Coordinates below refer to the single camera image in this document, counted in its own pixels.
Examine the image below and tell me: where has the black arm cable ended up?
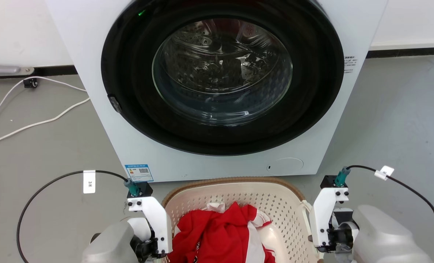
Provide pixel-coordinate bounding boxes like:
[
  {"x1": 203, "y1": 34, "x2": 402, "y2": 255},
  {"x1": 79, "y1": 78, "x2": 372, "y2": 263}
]
[
  {"x1": 335, "y1": 165, "x2": 434, "y2": 263},
  {"x1": 16, "y1": 170, "x2": 141, "y2": 263}
]

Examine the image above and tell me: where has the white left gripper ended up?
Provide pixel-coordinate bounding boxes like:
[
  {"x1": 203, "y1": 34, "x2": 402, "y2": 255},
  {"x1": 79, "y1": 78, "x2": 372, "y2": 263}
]
[{"x1": 127, "y1": 196, "x2": 174, "y2": 259}]

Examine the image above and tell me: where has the grey metal floor bracket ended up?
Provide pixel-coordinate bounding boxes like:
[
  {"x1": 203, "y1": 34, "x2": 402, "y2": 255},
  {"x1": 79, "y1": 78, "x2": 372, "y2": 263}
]
[{"x1": 0, "y1": 58, "x2": 35, "y2": 76}]

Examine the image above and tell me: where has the beige perforated laundry basket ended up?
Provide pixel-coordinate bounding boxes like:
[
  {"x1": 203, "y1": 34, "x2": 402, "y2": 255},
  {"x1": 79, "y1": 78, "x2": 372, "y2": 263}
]
[{"x1": 161, "y1": 177, "x2": 322, "y2": 263}]

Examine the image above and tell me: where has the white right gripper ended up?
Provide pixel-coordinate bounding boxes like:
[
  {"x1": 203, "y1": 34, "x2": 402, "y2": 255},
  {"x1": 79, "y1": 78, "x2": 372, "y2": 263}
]
[{"x1": 308, "y1": 187, "x2": 358, "y2": 253}]

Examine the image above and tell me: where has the blue energy label sticker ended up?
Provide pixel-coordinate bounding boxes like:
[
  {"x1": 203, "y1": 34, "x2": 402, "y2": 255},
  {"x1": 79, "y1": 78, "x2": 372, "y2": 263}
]
[{"x1": 125, "y1": 164, "x2": 155, "y2": 183}]

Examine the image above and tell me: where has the round white filter cover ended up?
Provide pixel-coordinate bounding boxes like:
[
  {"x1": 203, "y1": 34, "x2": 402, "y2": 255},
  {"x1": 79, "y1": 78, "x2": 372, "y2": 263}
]
[{"x1": 266, "y1": 157, "x2": 304, "y2": 175}]

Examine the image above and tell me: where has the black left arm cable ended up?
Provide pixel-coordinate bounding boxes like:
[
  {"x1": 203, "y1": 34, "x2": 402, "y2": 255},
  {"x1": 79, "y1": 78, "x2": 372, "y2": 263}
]
[{"x1": 16, "y1": 170, "x2": 141, "y2": 263}]

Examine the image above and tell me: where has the white tag on left cable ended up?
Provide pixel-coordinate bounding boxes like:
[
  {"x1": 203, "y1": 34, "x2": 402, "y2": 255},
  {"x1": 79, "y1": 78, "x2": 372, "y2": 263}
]
[{"x1": 83, "y1": 170, "x2": 96, "y2": 194}]

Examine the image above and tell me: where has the white text sticker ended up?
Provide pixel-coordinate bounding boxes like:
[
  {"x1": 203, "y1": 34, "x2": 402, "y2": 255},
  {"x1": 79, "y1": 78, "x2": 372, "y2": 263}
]
[{"x1": 343, "y1": 56, "x2": 357, "y2": 75}]

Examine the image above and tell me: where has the round black washing machine door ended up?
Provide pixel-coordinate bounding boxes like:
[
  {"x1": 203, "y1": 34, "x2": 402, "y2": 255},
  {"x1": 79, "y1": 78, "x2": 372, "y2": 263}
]
[{"x1": 101, "y1": 0, "x2": 345, "y2": 156}]

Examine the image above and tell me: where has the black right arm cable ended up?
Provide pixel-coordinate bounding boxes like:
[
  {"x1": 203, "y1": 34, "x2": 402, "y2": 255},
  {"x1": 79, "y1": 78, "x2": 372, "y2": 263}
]
[{"x1": 335, "y1": 165, "x2": 434, "y2": 263}]

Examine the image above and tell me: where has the white tag on right cable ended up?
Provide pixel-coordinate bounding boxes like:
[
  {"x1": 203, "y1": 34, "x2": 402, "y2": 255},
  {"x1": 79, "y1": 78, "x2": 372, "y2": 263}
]
[{"x1": 374, "y1": 165, "x2": 395, "y2": 181}]

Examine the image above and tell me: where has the white front-load washing machine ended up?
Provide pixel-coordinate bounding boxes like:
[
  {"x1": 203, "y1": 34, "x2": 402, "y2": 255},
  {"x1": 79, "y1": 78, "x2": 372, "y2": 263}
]
[{"x1": 45, "y1": 0, "x2": 388, "y2": 183}]

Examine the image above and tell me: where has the white tag on cable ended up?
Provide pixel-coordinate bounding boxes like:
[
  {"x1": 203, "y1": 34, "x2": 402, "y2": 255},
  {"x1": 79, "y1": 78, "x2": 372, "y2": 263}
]
[
  {"x1": 83, "y1": 170, "x2": 96, "y2": 194},
  {"x1": 374, "y1": 165, "x2": 395, "y2": 181}
]

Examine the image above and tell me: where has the white floor cable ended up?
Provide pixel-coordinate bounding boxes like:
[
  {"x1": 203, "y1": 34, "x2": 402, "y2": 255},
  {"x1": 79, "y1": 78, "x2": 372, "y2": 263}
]
[
  {"x1": 0, "y1": 76, "x2": 88, "y2": 147},
  {"x1": 0, "y1": 97, "x2": 91, "y2": 260}
]

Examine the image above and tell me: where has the red and white garment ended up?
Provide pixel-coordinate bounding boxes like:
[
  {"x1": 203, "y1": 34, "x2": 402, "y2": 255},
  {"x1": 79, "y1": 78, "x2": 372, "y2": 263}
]
[{"x1": 168, "y1": 202, "x2": 276, "y2": 263}]

